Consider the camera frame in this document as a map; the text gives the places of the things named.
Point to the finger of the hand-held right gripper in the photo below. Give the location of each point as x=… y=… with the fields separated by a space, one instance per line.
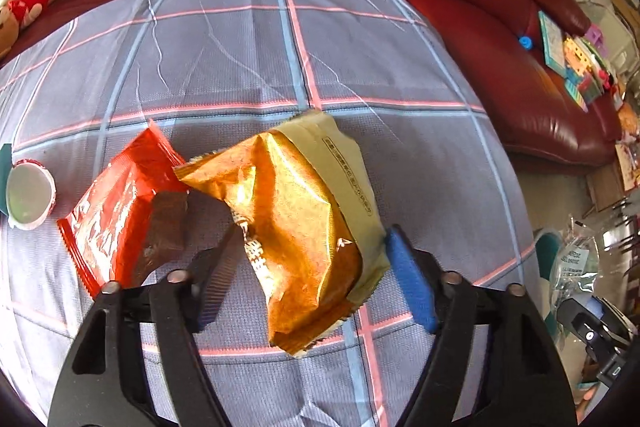
x=587 y=324

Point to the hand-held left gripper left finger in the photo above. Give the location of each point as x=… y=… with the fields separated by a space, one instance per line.
x=212 y=287

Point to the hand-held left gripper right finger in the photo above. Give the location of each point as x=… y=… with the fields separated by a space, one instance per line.
x=412 y=279

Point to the clear plastic bag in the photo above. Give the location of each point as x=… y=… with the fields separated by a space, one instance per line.
x=572 y=267

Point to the teal trash bin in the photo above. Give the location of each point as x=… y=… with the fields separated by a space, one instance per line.
x=547 y=252

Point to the gold snack packet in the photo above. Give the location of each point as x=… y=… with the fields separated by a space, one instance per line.
x=300 y=227

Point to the red snack packet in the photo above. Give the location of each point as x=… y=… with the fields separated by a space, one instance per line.
x=120 y=217

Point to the white plastic cup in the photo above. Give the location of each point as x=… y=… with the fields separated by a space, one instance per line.
x=30 y=194

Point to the plaid grey cloth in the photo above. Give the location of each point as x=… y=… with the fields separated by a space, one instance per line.
x=250 y=72

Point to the red leather sofa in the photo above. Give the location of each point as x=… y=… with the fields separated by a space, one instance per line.
x=525 y=72

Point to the colourful toy pile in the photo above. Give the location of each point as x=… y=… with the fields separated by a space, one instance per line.
x=587 y=67

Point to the blue toy ball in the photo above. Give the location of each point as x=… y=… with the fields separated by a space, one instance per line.
x=525 y=42

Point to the teal picture book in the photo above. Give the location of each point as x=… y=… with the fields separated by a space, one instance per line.
x=552 y=44

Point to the red white plush toy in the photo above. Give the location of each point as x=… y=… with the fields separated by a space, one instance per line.
x=27 y=2

